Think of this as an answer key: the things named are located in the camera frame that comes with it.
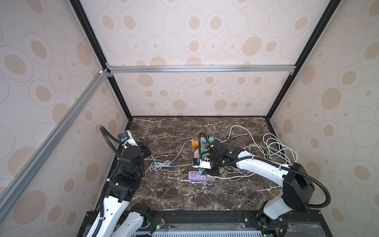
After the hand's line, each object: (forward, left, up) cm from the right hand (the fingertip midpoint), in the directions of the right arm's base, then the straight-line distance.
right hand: (203, 168), depth 82 cm
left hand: (+4, +29, +24) cm, 38 cm away
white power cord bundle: (+18, -48, -9) cm, 52 cm away
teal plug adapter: (-3, +2, +3) cm, 4 cm away
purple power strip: (-2, +5, -6) cm, 8 cm away
